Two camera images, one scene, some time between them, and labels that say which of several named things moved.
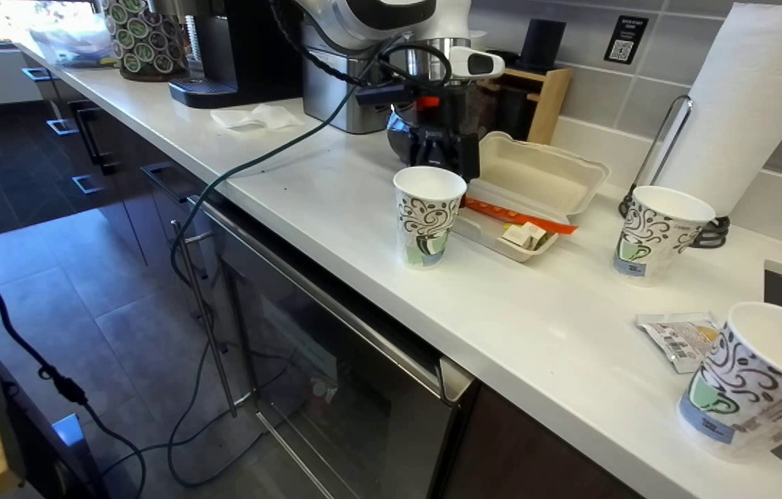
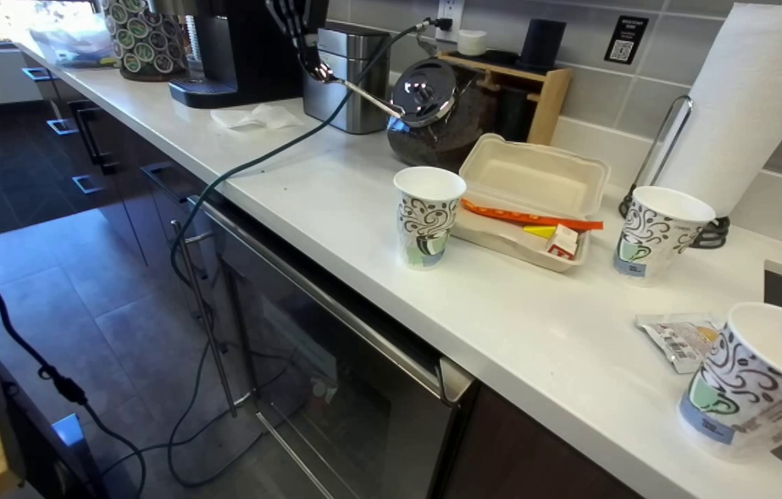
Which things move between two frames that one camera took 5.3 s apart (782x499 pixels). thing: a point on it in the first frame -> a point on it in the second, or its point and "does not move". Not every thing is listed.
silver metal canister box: x=330 y=91 does not move
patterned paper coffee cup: x=427 y=202 does not move
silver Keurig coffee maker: x=244 y=50 does not move
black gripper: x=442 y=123 -> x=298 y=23
